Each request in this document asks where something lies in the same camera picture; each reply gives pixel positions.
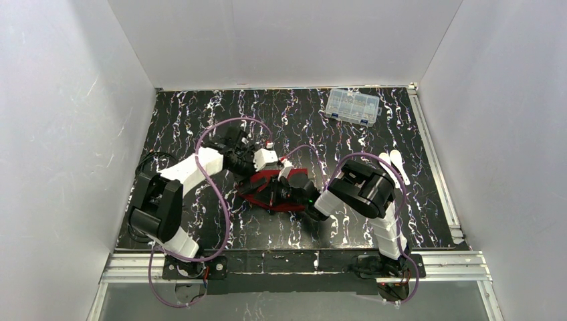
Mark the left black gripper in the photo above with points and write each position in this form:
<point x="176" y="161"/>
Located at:
<point x="255" y="178"/>

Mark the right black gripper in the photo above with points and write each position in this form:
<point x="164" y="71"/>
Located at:
<point x="278" y="194"/>

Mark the red cloth napkin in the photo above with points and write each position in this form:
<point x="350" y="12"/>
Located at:
<point x="265" y="190"/>

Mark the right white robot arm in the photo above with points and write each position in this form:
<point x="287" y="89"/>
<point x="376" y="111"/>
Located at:
<point x="367" y="191"/>

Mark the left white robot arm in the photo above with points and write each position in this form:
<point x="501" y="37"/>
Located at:
<point x="156" y="206"/>

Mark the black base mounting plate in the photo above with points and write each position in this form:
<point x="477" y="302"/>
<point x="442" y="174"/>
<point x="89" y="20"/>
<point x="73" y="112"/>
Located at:
<point x="289" y="271"/>

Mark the clear plastic compartment box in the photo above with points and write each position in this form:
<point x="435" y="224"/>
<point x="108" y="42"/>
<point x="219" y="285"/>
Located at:
<point x="353" y="107"/>

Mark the white plastic spoon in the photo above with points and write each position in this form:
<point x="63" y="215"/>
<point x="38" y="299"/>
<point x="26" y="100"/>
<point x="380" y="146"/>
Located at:
<point x="388" y="168"/>

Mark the white plastic knife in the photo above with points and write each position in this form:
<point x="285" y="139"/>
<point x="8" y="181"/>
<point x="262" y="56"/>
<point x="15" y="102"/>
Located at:
<point x="397" y="160"/>

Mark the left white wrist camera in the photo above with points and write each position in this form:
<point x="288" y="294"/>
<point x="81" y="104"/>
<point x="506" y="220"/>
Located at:
<point x="264" y="157"/>

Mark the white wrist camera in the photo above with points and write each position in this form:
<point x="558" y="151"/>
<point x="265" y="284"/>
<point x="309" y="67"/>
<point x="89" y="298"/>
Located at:
<point x="286" y="169"/>
<point x="264" y="157"/>

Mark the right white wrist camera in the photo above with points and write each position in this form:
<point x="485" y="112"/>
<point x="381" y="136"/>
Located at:
<point x="286" y="169"/>

